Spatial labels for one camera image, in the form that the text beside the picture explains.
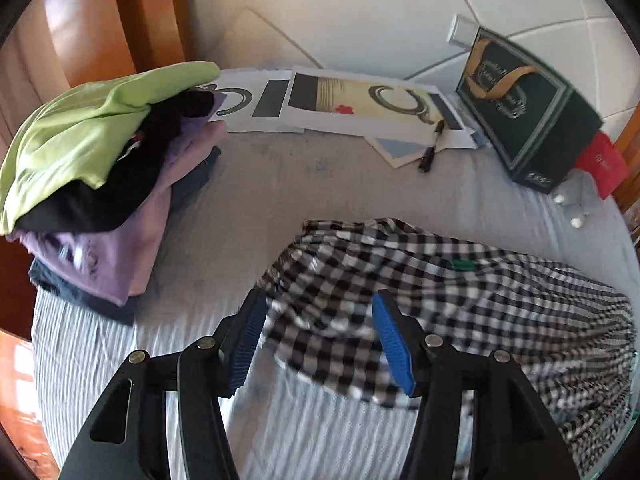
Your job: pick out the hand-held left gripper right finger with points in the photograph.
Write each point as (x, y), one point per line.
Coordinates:
(395, 340)

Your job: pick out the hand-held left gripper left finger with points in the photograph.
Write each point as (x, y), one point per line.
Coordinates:
(248, 337)

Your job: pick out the black white checkered shirt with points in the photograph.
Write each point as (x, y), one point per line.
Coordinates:
(450, 305)

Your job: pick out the striped grey bed sheet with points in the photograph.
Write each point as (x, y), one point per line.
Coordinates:
(240, 220)

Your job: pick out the lilac folded garment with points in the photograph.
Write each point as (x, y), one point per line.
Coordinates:
(130, 240)

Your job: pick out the dark navy folded garment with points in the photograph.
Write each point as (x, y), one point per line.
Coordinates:
(90, 300)

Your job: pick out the light blue paper sheet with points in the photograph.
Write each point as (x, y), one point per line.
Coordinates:
(400, 150)

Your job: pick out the black marker pen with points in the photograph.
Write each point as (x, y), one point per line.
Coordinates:
(431, 147)

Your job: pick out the black folded garment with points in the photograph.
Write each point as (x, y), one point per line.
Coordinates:
(125, 170)

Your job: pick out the art print with black arc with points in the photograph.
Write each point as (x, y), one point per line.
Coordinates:
(250, 102)

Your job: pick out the art print with red flower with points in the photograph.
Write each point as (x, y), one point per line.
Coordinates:
(370, 105)

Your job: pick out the dark green gift bag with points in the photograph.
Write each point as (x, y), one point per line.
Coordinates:
(525, 125)

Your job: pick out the lime green folded garment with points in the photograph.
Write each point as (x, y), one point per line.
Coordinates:
(75, 135)

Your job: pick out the white padded headboard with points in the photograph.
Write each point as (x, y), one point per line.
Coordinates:
(400, 15)

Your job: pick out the white wall switch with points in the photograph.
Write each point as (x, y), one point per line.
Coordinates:
(464, 31)

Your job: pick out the wooden bed frame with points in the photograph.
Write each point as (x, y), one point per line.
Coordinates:
(85, 30)

